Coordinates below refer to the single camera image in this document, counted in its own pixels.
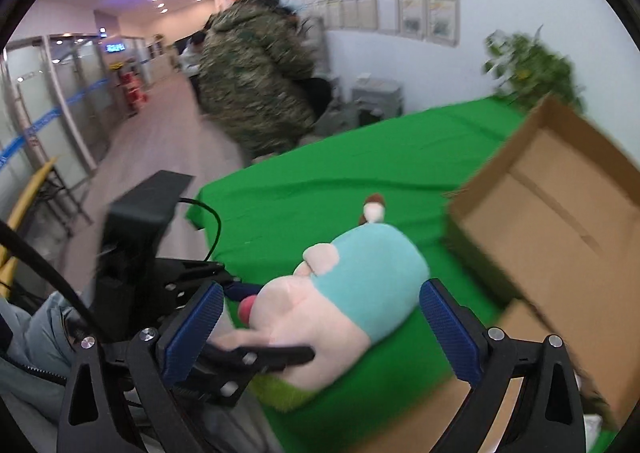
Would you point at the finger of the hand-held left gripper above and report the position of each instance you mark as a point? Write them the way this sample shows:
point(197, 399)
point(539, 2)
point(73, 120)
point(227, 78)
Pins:
point(260, 357)
point(245, 289)

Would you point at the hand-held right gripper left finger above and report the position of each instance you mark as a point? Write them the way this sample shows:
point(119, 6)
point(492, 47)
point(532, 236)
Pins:
point(192, 333)

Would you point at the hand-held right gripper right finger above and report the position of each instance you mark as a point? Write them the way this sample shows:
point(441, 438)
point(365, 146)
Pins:
point(450, 333)

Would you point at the pink and teal plush toy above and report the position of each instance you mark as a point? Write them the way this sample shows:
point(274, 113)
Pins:
point(350, 293)

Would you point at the brown cardboard box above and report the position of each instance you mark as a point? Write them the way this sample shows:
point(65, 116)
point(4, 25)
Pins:
point(550, 193)

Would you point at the yellow chair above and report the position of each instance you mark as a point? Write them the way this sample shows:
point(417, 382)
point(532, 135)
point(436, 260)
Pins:
point(25, 203)

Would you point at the green tablecloth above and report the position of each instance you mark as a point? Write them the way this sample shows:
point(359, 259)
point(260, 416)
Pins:
point(300, 183)

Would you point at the small brown mushroom toy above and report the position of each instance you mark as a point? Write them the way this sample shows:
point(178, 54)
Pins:
point(374, 209)

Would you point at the red fire extinguishers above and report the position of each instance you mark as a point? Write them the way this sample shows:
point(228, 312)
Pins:
point(132, 90)

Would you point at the person's grey jacket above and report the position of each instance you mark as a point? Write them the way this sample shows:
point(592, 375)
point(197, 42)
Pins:
point(20, 383)

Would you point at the grey printer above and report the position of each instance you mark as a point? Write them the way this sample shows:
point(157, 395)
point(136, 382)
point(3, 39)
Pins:
point(377, 98)

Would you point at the green potted plant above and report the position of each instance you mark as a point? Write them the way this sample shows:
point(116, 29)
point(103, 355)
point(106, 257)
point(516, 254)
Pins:
point(535, 68)

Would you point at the glass partition wall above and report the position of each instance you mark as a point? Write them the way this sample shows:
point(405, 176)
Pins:
point(50, 93)

